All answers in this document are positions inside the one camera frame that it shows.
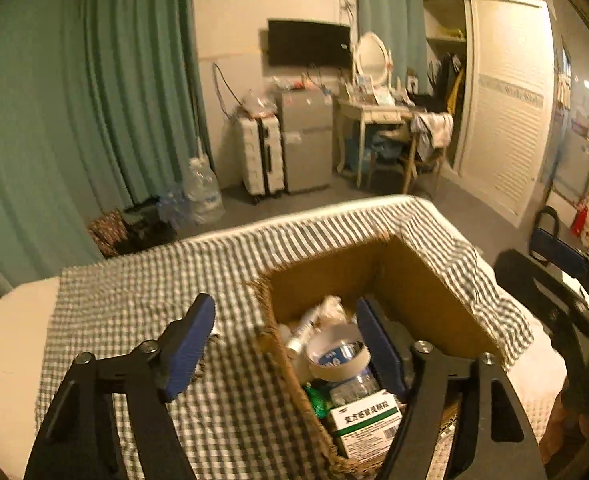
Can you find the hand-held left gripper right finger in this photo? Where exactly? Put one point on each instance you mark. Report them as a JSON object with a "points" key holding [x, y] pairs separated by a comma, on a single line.
{"points": [[379, 345]]}

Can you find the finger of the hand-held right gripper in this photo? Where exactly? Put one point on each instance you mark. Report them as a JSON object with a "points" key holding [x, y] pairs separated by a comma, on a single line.
{"points": [[559, 252], [529, 280]]}

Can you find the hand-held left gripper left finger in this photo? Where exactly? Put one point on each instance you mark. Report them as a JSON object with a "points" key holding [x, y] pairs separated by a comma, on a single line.
{"points": [[192, 345]]}

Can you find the wide packing tape roll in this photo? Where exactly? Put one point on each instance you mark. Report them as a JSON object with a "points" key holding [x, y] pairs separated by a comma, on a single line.
{"points": [[337, 367]]}

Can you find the brown woven storage box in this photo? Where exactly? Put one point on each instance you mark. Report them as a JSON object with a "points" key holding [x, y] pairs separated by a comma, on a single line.
{"points": [[424, 280]]}

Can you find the green medicine box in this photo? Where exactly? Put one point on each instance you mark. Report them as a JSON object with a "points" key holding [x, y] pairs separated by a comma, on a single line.
{"points": [[369, 430]]}

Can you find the person's right hand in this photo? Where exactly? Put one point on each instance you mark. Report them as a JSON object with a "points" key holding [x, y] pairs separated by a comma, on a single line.
{"points": [[562, 430]]}

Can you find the red fire extinguisher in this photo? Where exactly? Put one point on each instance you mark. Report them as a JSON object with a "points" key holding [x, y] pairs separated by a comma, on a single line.
{"points": [[580, 217]]}

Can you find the clear plastic water bottle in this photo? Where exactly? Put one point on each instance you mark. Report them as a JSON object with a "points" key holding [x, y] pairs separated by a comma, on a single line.
{"points": [[359, 387]]}

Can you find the white labelled tube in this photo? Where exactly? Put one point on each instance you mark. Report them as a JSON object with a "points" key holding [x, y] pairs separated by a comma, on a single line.
{"points": [[304, 332]]}

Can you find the green checked tablecloth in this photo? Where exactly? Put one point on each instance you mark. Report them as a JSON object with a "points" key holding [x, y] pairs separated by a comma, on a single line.
{"points": [[174, 270]]}

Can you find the green packet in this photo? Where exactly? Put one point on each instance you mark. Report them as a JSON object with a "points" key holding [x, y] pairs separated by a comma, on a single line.
{"points": [[319, 400]]}

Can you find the black bag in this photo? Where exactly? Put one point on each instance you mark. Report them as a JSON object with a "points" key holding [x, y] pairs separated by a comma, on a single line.
{"points": [[149, 227]]}

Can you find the brown patterned bag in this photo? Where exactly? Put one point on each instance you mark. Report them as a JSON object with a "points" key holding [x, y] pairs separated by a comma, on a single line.
{"points": [[107, 232]]}

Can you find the large clear water jug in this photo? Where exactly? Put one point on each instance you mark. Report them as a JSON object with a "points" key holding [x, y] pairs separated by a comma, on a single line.
{"points": [[204, 195]]}

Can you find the white louvred wardrobe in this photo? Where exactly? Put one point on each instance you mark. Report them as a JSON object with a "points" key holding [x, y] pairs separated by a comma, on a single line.
{"points": [[509, 110]]}

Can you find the wooden chair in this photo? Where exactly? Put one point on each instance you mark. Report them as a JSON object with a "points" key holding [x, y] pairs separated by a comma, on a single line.
{"points": [[409, 160]]}

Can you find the white towel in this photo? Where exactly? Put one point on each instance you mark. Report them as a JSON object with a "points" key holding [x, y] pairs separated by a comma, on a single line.
{"points": [[434, 127]]}

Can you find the white suitcase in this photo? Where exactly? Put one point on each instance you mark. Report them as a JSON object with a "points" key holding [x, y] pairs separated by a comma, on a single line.
{"points": [[262, 160]]}

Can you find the hanging clothes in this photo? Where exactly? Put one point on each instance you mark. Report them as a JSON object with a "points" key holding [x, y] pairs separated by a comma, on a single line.
{"points": [[449, 85]]}

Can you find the grey mini fridge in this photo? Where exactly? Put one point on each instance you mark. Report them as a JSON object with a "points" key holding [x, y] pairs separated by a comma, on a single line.
{"points": [[304, 145]]}

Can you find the white dressing table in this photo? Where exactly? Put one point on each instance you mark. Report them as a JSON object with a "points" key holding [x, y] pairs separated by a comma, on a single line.
{"points": [[364, 115]]}

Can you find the clear plastic bags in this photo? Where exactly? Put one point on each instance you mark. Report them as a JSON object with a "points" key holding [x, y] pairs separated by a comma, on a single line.
{"points": [[259, 105]]}

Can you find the large green curtain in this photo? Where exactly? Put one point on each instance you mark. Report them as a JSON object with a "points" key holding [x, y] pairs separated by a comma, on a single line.
{"points": [[74, 110]]}

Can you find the white oval vanity mirror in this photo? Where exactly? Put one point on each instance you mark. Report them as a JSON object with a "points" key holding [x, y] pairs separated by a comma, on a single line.
{"points": [[372, 57]]}

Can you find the narrow green curtain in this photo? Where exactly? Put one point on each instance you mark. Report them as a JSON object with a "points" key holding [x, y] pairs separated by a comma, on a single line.
{"points": [[389, 10]]}

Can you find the small photo frame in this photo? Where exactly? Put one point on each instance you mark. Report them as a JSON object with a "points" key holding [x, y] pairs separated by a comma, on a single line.
{"points": [[364, 83]]}

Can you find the black wall television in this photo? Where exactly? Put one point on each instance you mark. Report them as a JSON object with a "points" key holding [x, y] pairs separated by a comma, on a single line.
{"points": [[309, 42]]}

